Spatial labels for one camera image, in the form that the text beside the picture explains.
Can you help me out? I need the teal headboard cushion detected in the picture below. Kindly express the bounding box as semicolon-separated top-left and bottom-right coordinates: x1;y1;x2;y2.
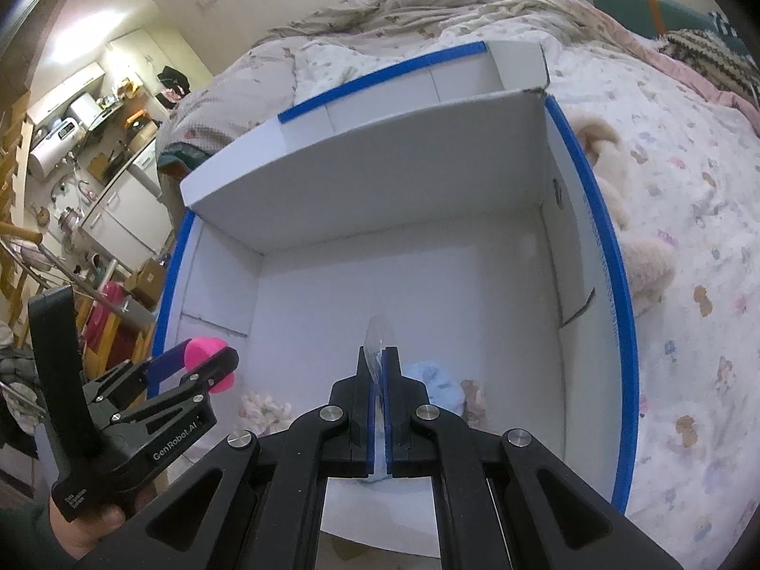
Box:
592;0;750;56

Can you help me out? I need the cream white scrunchie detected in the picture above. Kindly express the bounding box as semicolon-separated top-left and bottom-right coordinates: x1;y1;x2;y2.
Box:
238;392;293;437

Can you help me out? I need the white water heater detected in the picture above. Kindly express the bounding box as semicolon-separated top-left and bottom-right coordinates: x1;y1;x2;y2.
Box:
28;117;83;181

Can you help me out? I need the person's left hand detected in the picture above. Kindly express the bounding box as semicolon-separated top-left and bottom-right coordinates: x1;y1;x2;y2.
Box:
47;498;127;560

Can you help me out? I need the blue and white cardboard box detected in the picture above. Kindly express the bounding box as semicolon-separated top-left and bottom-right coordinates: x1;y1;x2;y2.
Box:
153;41;639;510

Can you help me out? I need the clear plastic packet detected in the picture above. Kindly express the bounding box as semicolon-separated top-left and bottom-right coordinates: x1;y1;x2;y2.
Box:
363;314;397;389

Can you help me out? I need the grey patterned blanket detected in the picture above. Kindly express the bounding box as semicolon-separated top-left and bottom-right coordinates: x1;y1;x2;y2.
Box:
156;0;594;180

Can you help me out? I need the white kitchen cabinet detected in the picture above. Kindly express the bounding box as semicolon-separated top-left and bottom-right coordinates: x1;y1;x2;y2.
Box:
80;140;172;272

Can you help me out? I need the floral white bed quilt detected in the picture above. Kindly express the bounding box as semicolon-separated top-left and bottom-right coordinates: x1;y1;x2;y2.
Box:
260;23;760;570

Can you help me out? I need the beige plush toy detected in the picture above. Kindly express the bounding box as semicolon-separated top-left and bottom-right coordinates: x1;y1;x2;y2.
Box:
567;111;675;316

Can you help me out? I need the black white striped cloth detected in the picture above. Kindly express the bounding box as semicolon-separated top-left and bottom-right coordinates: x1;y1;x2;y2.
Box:
658;12;759;107

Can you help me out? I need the small brown cardboard box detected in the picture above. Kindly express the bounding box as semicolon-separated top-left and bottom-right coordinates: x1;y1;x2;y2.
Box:
123;259;166;310

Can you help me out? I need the light blue fluffy scrunchie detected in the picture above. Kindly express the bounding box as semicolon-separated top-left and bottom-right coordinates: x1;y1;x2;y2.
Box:
402;361;465;416

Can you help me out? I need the beige lace scrunchie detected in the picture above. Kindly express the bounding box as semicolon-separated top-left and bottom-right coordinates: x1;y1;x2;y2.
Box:
460;380;487;430

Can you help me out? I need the pink round sponge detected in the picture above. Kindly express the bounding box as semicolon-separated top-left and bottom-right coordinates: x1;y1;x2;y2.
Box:
183;336;237;395

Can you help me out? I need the yellow wooden chair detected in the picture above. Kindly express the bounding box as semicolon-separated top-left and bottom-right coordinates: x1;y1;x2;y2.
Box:
1;221;156;378

